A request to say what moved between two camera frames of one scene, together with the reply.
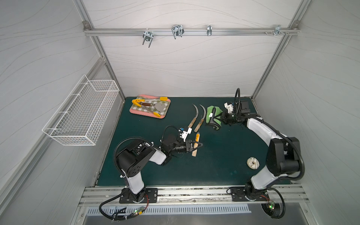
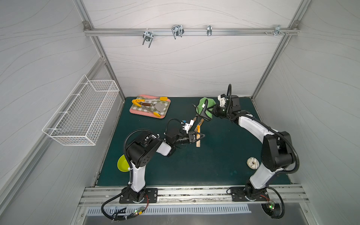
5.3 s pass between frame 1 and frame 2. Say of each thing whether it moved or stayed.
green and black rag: moved
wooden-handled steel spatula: stayed
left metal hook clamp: stayed
